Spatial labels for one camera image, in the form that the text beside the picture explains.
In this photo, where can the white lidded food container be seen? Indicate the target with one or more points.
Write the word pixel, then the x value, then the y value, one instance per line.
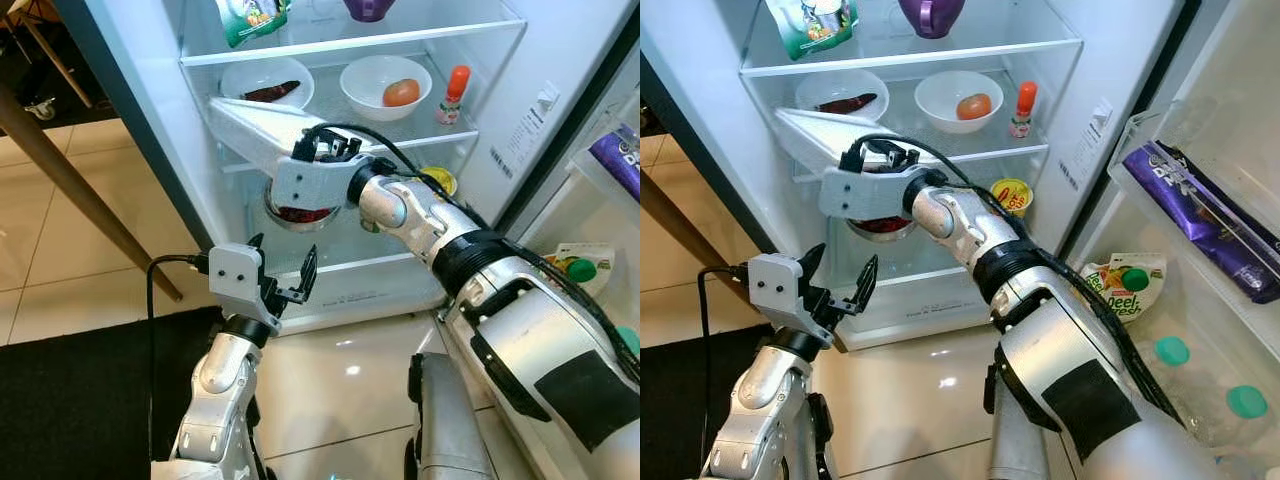
pixel 825 140
pixel 260 125

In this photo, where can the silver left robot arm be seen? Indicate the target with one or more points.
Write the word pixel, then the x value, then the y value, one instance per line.
pixel 220 380
pixel 765 390

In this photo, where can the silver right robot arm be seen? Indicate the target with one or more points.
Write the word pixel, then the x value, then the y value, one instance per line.
pixel 520 330
pixel 1080 370

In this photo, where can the glass fridge shelf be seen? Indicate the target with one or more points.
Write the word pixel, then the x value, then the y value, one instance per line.
pixel 1020 151
pixel 455 134
pixel 900 57
pixel 350 42

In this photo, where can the grey two-door fridge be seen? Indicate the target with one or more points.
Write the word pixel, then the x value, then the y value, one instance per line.
pixel 1110 60
pixel 540 80

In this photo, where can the steel bowl red contents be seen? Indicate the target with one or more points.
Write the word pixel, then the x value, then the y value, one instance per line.
pixel 300 227
pixel 880 237

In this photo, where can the dark red chili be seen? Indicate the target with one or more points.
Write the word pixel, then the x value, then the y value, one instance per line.
pixel 850 103
pixel 275 93

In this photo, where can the white crisper drawer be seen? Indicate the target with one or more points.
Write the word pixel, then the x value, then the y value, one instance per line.
pixel 930 300
pixel 380 285

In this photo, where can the deep white bowl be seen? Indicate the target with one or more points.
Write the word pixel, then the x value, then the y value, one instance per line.
pixel 360 85
pixel 935 95

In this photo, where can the orange red tomato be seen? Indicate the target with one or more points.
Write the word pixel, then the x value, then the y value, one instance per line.
pixel 974 106
pixel 401 93

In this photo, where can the shallow white bowl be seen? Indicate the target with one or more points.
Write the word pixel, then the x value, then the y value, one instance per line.
pixel 812 90
pixel 240 80

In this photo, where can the yellow cup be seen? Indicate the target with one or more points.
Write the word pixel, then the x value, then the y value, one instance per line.
pixel 1012 200
pixel 440 182

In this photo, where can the sauce bottle orange cap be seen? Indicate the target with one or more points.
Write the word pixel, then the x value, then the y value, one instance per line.
pixel 1025 100
pixel 455 85

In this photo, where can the green printed pouch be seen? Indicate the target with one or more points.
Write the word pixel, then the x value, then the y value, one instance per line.
pixel 250 20
pixel 810 30

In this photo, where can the purple plastic jug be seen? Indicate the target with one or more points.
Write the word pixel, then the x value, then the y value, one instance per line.
pixel 935 15
pixel 368 8

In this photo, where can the black floor rug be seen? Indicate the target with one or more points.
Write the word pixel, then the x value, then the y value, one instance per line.
pixel 670 410
pixel 70 400

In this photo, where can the clear bottle green cap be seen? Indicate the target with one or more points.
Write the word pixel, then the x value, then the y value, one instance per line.
pixel 1247 402
pixel 630 340
pixel 1172 352

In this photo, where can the silver right robot leg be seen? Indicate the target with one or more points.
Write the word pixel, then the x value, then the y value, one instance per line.
pixel 450 420
pixel 1015 430

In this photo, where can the purple chocolate pack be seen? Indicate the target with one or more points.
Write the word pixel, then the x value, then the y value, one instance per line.
pixel 620 160
pixel 1190 210

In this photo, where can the juice pouch green cap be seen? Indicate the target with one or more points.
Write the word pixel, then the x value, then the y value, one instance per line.
pixel 1110 300
pixel 590 290

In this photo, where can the black caster wheel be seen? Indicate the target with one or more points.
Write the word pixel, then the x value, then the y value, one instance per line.
pixel 40 108

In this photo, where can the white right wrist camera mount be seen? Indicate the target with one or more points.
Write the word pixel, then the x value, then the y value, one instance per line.
pixel 310 185
pixel 860 195

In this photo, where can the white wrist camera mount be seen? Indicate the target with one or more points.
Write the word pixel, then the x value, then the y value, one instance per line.
pixel 235 280
pixel 310 185
pixel 775 290
pixel 860 195

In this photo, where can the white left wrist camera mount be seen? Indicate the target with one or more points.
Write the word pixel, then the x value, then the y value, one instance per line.
pixel 775 290
pixel 235 280

